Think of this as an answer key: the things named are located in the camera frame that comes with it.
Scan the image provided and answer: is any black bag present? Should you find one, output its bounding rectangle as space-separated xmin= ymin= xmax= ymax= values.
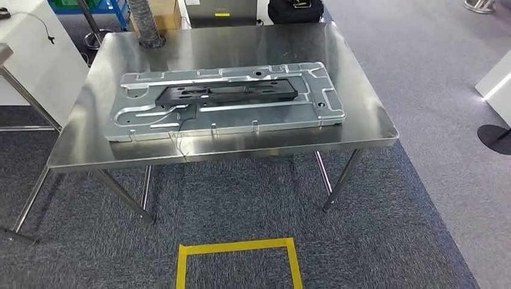
xmin=267 ymin=0 xmax=325 ymax=25

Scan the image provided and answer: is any white cabinet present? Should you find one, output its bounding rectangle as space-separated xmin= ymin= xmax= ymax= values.
xmin=0 ymin=0 xmax=90 ymax=129

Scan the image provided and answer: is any white box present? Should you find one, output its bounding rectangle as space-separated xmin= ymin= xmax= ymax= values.
xmin=475 ymin=49 xmax=511 ymax=128

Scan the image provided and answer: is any grey cabinet with yellow label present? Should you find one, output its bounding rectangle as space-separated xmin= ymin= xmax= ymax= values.
xmin=184 ymin=0 xmax=259 ymax=29

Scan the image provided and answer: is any stamped silver metal panel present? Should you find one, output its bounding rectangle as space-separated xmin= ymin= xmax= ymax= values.
xmin=104 ymin=61 xmax=347 ymax=143

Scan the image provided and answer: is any stainless steel side table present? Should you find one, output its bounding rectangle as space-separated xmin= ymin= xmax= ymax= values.
xmin=0 ymin=43 xmax=63 ymax=133

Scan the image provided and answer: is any cardboard box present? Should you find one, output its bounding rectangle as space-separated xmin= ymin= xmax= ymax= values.
xmin=130 ymin=0 xmax=183 ymax=34

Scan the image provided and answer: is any black plastic plate frame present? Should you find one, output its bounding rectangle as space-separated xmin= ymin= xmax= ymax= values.
xmin=154 ymin=78 xmax=299 ymax=108

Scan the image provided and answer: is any metal pole stand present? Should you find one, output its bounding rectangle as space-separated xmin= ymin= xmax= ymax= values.
xmin=75 ymin=0 xmax=115 ymax=51

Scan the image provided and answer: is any round silver stand base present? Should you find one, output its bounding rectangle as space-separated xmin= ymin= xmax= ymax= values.
xmin=463 ymin=0 xmax=497 ymax=14

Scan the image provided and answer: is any grey corrugated hose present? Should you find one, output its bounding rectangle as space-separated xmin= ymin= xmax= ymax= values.
xmin=127 ymin=0 xmax=166 ymax=50

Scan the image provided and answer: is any thin black cable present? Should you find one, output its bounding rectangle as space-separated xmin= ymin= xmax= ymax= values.
xmin=0 ymin=8 xmax=55 ymax=44

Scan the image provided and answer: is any thin wire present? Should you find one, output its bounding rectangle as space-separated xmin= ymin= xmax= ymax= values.
xmin=169 ymin=105 xmax=198 ymax=163

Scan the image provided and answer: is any black round base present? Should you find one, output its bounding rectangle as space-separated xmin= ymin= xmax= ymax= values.
xmin=477 ymin=124 xmax=511 ymax=157

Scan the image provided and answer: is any stainless steel workbench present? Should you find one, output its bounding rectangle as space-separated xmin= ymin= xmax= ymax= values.
xmin=0 ymin=22 xmax=400 ymax=245

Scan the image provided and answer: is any blue metal cart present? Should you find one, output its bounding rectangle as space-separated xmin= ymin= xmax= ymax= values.
xmin=48 ymin=0 xmax=131 ymax=31

